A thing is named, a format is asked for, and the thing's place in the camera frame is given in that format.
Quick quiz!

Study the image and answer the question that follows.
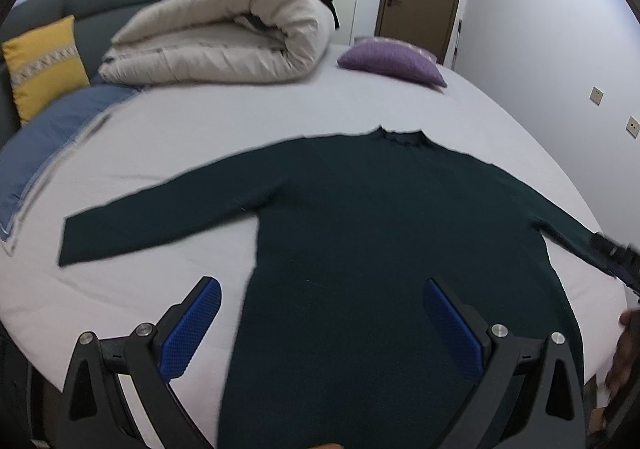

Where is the dark green knit sweater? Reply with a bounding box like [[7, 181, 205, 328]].
[[58, 129, 606, 448]]

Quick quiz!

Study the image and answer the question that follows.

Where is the person's right hand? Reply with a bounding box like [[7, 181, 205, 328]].
[[605, 309, 640, 397]]

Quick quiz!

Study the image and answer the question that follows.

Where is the white bed sheet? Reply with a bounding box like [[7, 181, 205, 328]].
[[1, 45, 626, 448]]

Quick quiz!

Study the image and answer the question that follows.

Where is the blue pillow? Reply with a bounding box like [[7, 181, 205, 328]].
[[1, 84, 140, 255]]

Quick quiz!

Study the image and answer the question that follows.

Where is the purple cushion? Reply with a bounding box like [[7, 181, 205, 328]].
[[337, 37, 448, 88]]

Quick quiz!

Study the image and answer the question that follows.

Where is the yellow patterned cushion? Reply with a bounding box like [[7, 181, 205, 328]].
[[2, 16, 90, 126]]

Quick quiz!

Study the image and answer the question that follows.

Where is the beige rolled duvet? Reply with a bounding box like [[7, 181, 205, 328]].
[[99, 0, 335, 85]]

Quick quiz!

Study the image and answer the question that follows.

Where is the beige wall socket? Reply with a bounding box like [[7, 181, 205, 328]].
[[626, 116, 640, 139], [590, 87, 603, 105]]

